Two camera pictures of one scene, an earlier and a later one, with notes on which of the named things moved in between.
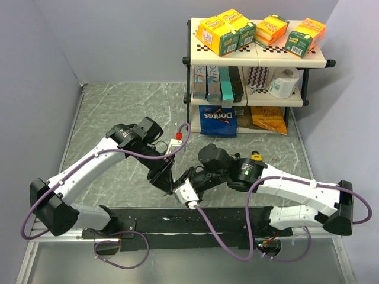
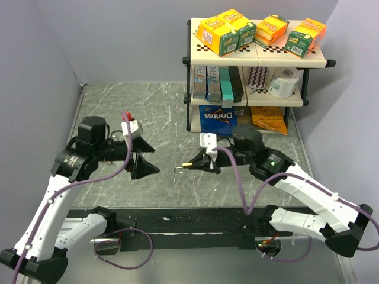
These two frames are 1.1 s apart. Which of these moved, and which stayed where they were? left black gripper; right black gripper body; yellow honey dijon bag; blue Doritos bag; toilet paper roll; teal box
Moved: left black gripper; right black gripper body
Stayed: blue Doritos bag; teal box; toilet paper roll; yellow honey dijon bag
